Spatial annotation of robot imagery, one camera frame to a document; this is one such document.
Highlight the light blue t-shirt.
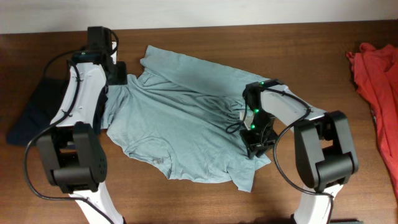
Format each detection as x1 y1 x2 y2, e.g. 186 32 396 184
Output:
101 46 270 192

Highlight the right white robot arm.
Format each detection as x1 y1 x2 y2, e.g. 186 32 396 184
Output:
238 79 359 224

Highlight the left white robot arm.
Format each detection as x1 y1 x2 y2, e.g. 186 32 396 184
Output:
37 62 125 223

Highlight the folded dark navy garment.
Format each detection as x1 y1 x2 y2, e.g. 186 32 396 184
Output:
6 78 68 146

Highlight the dark base at table edge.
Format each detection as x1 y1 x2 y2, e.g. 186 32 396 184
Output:
329 220 364 224

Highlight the red garment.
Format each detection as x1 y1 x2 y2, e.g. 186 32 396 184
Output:
346 43 397 194

